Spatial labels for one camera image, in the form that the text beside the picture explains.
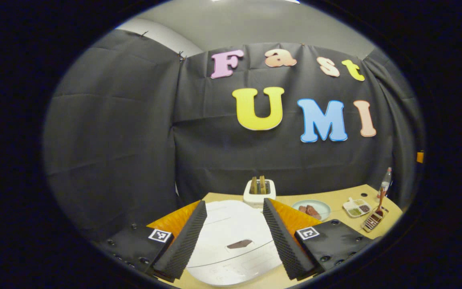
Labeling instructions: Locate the black backdrop cloth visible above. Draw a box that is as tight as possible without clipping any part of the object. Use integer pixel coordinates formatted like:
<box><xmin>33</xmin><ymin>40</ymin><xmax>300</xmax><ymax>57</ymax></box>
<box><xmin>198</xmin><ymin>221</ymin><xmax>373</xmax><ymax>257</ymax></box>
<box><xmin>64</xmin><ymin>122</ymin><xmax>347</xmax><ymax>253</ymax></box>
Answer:
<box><xmin>43</xmin><ymin>29</ymin><xmax>426</xmax><ymax>241</ymax></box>

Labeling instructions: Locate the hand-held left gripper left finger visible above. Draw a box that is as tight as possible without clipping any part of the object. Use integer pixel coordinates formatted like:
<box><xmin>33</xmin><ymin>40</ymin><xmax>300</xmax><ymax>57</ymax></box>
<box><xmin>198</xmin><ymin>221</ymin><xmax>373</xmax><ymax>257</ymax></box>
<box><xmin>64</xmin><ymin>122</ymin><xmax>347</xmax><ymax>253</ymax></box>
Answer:
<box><xmin>95</xmin><ymin>200</ymin><xmax>208</xmax><ymax>283</ymax></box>

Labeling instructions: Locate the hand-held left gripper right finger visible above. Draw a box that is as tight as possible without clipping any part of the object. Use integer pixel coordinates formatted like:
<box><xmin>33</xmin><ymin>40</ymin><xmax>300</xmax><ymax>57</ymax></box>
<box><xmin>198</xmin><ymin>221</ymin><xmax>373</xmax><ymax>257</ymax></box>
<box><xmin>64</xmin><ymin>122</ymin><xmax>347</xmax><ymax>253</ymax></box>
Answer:
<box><xmin>262</xmin><ymin>198</ymin><xmax>376</xmax><ymax>281</ymax></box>

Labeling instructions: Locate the white toaster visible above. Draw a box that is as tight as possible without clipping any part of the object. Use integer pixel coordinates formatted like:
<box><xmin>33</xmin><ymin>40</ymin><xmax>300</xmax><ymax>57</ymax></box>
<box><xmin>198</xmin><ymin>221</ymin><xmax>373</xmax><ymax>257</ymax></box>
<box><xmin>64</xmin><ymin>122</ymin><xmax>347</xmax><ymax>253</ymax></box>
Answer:
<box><xmin>243</xmin><ymin>179</ymin><xmax>276</xmax><ymax>208</ymax></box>

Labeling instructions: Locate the brown wooden spoon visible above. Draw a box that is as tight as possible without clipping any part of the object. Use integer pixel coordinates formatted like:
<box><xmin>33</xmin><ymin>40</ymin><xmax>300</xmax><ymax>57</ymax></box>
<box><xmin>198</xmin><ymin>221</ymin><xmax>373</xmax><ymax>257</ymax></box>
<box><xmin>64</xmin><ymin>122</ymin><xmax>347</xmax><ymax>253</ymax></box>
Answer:
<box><xmin>375</xmin><ymin>189</ymin><xmax>386</xmax><ymax>217</ymax></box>

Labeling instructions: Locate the white rice cooker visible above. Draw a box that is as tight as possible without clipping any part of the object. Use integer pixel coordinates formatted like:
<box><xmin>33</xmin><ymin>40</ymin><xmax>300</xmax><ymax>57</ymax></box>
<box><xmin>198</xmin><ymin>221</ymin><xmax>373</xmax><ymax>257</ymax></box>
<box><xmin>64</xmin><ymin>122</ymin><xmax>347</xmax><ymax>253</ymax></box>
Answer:
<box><xmin>185</xmin><ymin>200</ymin><xmax>284</xmax><ymax>287</ymax></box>

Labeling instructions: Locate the clear plastic bottle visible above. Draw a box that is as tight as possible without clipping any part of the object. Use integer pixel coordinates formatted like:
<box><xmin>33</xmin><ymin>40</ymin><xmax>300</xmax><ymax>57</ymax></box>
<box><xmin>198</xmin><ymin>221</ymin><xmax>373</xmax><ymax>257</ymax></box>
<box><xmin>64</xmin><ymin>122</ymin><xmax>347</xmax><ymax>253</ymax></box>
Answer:
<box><xmin>377</xmin><ymin>167</ymin><xmax>393</xmax><ymax>199</ymax></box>

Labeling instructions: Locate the pale green plate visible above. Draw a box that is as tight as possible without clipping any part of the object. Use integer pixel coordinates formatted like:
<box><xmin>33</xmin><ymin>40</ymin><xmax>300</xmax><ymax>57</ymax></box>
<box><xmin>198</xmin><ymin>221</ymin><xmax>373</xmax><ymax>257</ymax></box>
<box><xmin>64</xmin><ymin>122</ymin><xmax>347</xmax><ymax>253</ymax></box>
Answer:
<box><xmin>292</xmin><ymin>199</ymin><xmax>332</xmax><ymax>221</ymax></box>

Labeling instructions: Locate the white divided rice dish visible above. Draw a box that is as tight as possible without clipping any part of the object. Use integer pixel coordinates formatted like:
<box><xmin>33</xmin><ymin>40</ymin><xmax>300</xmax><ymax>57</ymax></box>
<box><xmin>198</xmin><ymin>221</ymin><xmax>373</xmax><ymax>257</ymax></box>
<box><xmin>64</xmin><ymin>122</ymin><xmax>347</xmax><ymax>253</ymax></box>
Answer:
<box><xmin>342</xmin><ymin>197</ymin><xmax>372</xmax><ymax>218</ymax></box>

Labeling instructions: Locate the wire chopstick holder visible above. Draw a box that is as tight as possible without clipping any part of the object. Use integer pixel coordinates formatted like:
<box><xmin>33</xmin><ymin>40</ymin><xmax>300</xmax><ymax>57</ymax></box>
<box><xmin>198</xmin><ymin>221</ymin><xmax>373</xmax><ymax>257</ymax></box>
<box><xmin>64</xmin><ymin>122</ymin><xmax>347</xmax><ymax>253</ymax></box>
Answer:
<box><xmin>361</xmin><ymin>206</ymin><xmax>390</xmax><ymax>233</ymax></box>

